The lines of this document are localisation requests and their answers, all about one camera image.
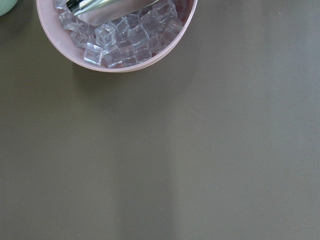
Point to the pink bowl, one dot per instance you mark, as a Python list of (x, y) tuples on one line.
[(61, 40)]

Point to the clear acrylic ice cube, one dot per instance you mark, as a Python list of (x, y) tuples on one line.
[(138, 35), (143, 54), (93, 54), (171, 31), (112, 56), (105, 36)]

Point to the mint green cup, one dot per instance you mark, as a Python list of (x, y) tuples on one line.
[(6, 6)]

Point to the metal ice scoop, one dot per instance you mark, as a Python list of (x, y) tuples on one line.
[(97, 12)]

